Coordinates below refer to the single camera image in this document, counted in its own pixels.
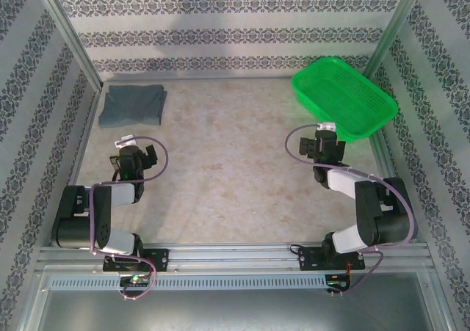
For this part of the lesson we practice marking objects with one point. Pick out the left aluminium table edge rail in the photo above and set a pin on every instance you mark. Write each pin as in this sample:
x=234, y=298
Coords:
x=81, y=162

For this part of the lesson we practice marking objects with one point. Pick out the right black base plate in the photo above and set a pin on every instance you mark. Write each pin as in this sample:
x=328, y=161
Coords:
x=312, y=259

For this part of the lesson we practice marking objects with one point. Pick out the right aluminium table edge rail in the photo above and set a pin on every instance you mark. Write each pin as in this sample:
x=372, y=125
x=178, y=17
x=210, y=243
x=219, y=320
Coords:
x=385, y=155

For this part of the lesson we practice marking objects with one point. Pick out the left aluminium frame post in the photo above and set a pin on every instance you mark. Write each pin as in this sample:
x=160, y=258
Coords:
x=77, y=41

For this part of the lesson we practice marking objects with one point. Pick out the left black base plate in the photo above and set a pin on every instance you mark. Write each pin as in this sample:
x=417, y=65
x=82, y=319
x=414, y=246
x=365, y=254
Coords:
x=158, y=259

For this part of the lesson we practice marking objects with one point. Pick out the green plastic basket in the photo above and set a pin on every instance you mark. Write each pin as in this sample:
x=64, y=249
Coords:
x=341, y=96

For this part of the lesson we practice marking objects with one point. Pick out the grey metal base tray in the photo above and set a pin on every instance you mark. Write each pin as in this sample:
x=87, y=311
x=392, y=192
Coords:
x=257, y=312

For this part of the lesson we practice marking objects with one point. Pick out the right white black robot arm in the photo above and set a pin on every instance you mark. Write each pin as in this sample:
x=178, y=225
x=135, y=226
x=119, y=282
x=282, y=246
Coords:
x=382, y=213

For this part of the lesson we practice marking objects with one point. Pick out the aluminium frame post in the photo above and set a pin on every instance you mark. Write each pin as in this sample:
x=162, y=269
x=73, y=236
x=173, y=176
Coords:
x=77, y=41
x=400, y=15

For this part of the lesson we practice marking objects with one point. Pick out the grey trousers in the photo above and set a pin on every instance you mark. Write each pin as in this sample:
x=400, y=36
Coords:
x=132, y=105

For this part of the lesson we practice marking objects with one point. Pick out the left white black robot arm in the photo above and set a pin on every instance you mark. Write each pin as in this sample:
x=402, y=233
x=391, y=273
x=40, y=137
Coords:
x=81, y=217

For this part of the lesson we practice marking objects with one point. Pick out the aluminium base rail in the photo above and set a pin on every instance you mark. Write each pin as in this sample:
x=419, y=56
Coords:
x=235, y=257

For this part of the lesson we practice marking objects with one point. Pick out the left controller board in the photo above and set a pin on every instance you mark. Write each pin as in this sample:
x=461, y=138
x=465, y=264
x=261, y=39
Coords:
x=135, y=280

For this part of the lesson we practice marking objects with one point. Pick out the aluminium table edge rail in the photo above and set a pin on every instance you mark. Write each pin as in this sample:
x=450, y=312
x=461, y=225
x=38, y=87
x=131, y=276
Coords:
x=81, y=162
x=385, y=155

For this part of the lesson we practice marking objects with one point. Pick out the right controller board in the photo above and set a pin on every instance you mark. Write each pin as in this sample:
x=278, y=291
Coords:
x=338, y=281

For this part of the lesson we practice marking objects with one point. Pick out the controller board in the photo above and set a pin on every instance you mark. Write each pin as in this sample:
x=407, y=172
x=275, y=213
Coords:
x=338, y=281
x=135, y=280

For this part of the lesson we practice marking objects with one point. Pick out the right aluminium frame post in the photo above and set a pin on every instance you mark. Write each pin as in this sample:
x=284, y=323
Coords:
x=400, y=15

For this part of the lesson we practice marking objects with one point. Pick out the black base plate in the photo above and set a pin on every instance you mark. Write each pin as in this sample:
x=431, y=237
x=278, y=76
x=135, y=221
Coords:
x=158, y=259
x=312, y=259

